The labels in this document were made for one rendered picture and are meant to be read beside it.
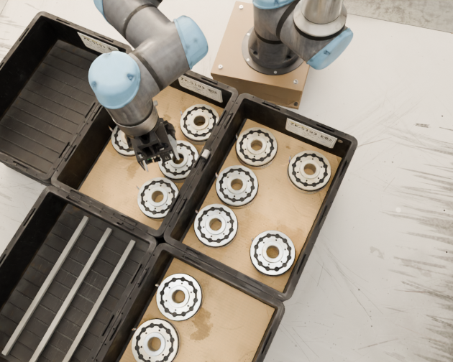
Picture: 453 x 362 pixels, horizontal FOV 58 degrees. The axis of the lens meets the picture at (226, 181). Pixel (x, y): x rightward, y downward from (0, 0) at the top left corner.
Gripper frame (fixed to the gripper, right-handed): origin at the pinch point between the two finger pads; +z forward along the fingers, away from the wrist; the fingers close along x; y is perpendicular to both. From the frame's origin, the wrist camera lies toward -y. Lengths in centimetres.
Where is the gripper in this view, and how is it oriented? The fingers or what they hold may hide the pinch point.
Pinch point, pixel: (159, 150)
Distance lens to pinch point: 94.8
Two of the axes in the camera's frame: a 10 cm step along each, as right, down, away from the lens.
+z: 0.6, 3.1, 9.5
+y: 3.5, 8.8, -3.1
